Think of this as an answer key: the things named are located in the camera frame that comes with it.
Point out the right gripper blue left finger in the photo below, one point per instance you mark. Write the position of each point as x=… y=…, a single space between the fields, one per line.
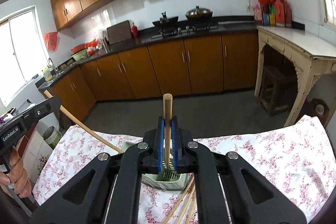
x=153 y=159

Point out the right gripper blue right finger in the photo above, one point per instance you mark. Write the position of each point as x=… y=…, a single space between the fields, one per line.
x=184 y=149

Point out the wooden chopstick ten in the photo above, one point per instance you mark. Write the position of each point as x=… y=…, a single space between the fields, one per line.
x=167 y=115

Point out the wooden chopstick one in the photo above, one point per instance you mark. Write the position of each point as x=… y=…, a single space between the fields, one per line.
x=88 y=130

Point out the wooden chopstick eight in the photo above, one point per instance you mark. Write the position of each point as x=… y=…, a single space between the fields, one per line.
x=191 y=211

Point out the wooden chopstick seven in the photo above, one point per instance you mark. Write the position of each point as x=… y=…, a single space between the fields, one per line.
x=186 y=205

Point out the brown lower kitchen cabinets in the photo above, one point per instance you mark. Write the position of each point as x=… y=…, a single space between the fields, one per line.
x=209 y=64

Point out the person left hand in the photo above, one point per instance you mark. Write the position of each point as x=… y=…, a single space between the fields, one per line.
x=17 y=176

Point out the green perforated utensil holder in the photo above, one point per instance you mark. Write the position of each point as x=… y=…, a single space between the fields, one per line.
x=167 y=179

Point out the white bucket on floor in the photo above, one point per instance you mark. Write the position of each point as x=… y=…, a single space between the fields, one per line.
x=52 y=136

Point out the wooden chopstick six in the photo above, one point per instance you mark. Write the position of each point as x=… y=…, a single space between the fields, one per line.
x=179 y=200

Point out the yellow dish soap bottle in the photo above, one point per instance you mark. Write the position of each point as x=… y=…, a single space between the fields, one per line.
x=47 y=74

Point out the red plastic bag hanging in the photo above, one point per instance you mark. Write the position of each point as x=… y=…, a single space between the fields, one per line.
x=51 y=40

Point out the wooden stool under table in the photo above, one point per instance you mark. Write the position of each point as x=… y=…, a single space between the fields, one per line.
x=272 y=95

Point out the floral red white tablecloth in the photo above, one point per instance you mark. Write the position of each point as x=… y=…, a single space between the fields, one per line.
x=298 y=160

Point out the brown cutting board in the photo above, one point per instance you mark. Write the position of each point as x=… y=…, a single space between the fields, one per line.
x=119 y=32

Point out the red bottle on counter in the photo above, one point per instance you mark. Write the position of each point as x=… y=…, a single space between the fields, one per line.
x=134 y=30

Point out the black wok on stove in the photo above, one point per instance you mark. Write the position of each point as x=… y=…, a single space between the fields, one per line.
x=165 y=22

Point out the lidded dark cooking pot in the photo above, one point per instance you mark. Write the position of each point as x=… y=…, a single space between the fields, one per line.
x=199 y=15

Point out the cream wooden side table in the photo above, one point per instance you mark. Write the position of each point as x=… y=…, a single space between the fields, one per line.
x=311 y=56

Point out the red bottles and bags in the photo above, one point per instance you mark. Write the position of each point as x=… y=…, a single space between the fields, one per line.
x=275 y=13

